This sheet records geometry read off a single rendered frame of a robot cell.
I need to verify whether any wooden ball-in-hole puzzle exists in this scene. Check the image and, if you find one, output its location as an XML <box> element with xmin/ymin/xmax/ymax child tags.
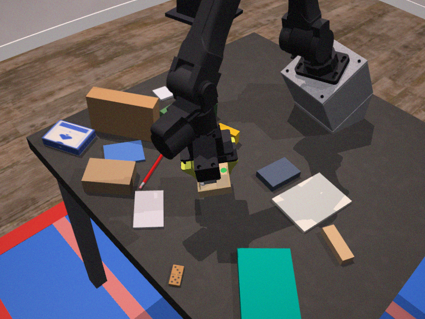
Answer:
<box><xmin>197</xmin><ymin>162</ymin><xmax>232</xmax><ymax>198</ymax></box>

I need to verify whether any tan rectangular wooden block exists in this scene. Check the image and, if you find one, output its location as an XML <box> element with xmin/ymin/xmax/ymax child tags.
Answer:
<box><xmin>321</xmin><ymin>225</ymin><xmax>354</xmax><ymax>265</ymax></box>

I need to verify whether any yellow rectangular block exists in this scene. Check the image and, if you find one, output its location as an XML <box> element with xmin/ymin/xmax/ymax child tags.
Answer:
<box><xmin>219</xmin><ymin>123</ymin><xmax>240</xmax><ymax>144</ymax></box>

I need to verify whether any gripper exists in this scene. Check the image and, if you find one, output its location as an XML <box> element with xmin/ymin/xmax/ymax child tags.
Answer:
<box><xmin>180</xmin><ymin>126</ymin><xmax>238</xmax><ymax>179</ymax></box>

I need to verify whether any tan rectangular box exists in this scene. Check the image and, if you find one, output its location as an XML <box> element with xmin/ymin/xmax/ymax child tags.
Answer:
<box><xmin>82</xmin><ymin>158</ymin><xmax>137</xmax><ymax>195</ymax></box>

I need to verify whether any green box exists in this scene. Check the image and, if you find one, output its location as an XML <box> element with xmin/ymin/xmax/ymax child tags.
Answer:
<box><xmin>160</xmin><ymin>104</ymin><xmax>218</xmax><ymax>117</ymax></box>

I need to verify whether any orange domino tile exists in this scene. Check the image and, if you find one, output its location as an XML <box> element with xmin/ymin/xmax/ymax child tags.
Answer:
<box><xmin>169</xmin><ymin>265</ymin><xmax>184</xmax><ymax>287</ymax></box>

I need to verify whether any white rectangular card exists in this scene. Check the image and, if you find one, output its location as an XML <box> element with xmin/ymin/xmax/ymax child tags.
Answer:
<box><xmin>133</xmin><ymin>190</ymin><xmax>164</xmax><ymax>229</ymax></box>

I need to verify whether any brown rectangular box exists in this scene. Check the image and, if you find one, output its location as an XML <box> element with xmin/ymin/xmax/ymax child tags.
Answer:
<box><xmin>86</xmin><ymin>87</ymin><xmax>160</xmax><ymax>142</ymax></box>

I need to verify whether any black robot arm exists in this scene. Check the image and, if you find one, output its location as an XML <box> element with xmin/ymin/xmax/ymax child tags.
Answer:
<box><xmin>150</xmin><ymin>0</ymin><xmax>350</xmax><ymax>184</ymax></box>

